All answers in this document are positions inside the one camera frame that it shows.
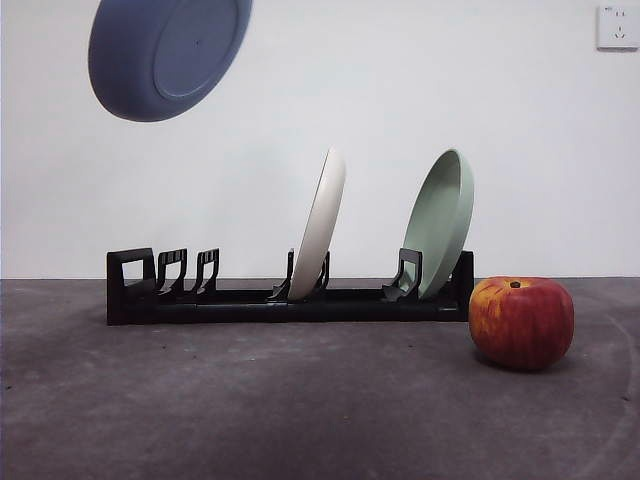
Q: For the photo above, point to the red yellow apple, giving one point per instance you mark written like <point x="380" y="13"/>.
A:
<point x="521" y="325"/>

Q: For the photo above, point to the blue round plate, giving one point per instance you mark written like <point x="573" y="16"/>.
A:
<point x="150" y="60"/>

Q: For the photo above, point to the cream white round plate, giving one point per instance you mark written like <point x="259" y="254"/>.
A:
<point x="320" y="225"/>

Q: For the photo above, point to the black plastic plate rack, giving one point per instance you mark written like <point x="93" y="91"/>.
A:
<point x="250" y="312"/>

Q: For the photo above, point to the pale green round plate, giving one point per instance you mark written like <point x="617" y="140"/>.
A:
<point x="440" y="225"/>

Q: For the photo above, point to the white wall socket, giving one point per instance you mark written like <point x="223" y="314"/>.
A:
<point x="619" y="30"/>

